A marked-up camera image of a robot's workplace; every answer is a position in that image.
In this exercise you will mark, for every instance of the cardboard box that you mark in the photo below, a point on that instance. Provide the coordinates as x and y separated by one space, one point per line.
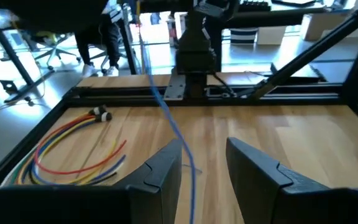
270 35
322 28

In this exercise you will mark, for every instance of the black office chair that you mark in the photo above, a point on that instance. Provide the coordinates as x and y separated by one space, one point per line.
54 51

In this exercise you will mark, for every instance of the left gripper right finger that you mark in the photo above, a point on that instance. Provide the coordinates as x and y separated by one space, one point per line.
253 174

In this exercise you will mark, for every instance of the black desk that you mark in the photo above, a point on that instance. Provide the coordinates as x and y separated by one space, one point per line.
275 18
14 59

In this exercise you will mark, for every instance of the person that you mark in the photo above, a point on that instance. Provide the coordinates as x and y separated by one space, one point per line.
98 40

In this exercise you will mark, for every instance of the black aluminium table frame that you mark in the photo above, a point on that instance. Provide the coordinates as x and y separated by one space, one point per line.
259 93

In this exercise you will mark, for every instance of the black white striped bin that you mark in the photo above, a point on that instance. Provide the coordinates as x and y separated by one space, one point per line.
242 35

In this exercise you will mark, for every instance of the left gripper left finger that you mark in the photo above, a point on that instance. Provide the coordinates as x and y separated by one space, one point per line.
163 171

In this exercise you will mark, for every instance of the black keyboard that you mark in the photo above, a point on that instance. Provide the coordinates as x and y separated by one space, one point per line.
255 5

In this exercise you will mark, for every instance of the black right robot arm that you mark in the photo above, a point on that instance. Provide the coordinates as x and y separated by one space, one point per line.
194 46

